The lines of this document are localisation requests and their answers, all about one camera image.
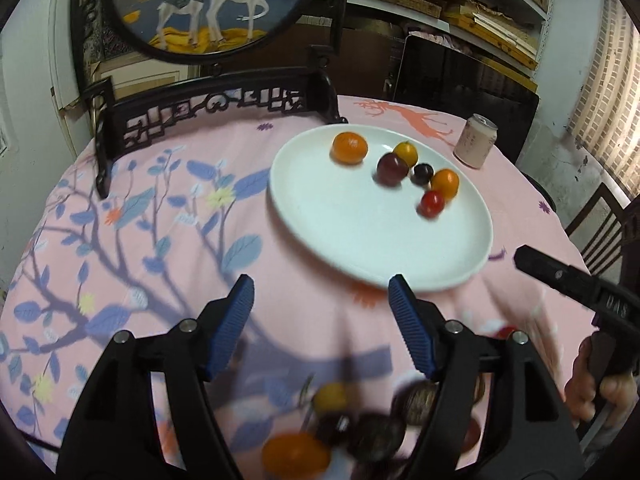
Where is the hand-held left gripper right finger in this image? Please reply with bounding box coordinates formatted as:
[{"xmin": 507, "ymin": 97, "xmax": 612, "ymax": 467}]
[{"xmin": 387, "ymin": 274, "xmax": 588, "ymax": 480}]

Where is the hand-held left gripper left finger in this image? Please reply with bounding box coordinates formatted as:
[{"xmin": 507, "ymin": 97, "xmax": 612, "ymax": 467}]
[{"xmin": 55, "ymin": 274, "xmax": 256, "ymax": 480}]

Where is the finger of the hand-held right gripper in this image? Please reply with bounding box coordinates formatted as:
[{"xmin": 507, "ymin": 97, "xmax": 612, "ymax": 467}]
[{"xmin": 514, "ymin": 245, "xmax": 600, "ymax": 307}]

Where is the small yellow fruit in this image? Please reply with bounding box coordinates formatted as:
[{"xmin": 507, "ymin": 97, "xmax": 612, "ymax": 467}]
[{"xmin": 312, "ymin": 382, "xmax": 349, "ymax": 413}]

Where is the white oval plate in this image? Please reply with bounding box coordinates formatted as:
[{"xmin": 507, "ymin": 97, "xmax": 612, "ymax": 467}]
[{"xmin": 269, "ymin": 124, "xmax": 494, "ymax": 292}]

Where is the person's right hand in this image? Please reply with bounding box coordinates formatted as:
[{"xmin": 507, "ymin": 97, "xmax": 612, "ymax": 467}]
[{"xmin": 565, "ymin": 335, "xmax": 635, "ymax": 428}]

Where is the dark wooden chair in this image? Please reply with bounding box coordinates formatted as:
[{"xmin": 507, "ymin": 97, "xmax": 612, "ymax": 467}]
[{"xmin": 565, "ymin": 182, "xmax": 635, "ymax": 276}]

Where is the pink floral tablecloth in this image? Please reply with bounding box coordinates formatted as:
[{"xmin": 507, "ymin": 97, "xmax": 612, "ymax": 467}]
[{"xmin": 0, "ymin": 95, "xmax": 616, "ymax": 480}]

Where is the black rounded chair back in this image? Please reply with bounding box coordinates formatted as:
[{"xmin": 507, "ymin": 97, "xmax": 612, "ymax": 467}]
[{"xmin": 520, "ymin": 172, "xmax": 557, "ymax": 213}]

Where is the small red round fruit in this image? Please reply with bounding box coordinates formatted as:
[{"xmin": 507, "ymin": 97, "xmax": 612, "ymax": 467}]
[{"xmin": 419, "ymin": 190, "xmax": 446, "ymax": 219}]

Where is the dark red round fruit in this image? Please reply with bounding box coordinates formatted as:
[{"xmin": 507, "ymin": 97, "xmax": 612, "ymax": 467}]
[{"xmin": 461, "ymin": 417, "xmax": 482, "ymax": 453}]

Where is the small dark round fruit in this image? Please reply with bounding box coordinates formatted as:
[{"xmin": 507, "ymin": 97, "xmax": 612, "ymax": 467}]
[{"xmin": 315, "ymin": 412, "xmax": 352, "ymax": 448}]

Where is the small orange round fruit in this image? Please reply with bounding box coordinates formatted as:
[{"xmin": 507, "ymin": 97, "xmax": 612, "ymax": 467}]
[{"xmin": 430, "ymin": 169, "xmax": 460, "ymax": 199}]

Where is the pink drink can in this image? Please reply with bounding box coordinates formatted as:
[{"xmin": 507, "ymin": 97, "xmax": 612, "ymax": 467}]
[{"xmin": 453, "ymin": 114, "xmax": 499, "ymax": 169}]

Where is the dark red plum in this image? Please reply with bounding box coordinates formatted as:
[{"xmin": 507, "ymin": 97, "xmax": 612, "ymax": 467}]
[{"xmin": 376, "ymin": 153, "xmax": 409, "ymax": 186}]

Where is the yellow round fruit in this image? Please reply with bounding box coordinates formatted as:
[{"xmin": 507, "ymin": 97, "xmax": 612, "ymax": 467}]
[{"xmin": 392, "ymin": 141, "xmax": 419, "ymax": 167}]

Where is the large orange tangerine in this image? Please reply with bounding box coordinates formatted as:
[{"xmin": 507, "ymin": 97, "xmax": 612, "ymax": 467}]
[{"xmin": 331, "ymin": 131, "xmax": 369, "ymax": 164}]

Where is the black flat panel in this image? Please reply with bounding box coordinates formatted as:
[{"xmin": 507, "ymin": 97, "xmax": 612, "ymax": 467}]
[{"xmin": 385, "ymin": 34, "xmax": 541, "ymax": 161}]

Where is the stack of wooden boards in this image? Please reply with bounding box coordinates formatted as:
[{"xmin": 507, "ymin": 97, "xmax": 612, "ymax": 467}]
[{"xmin": 349, "ymin": 0, "xmax": 548, "ymax": 73}]

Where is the round deer embroidery table screen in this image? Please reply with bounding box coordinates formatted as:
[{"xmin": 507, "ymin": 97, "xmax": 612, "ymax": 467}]
[{"xmin": 70, "ymin": 0, "xmax": 353, "ymax": 200}]

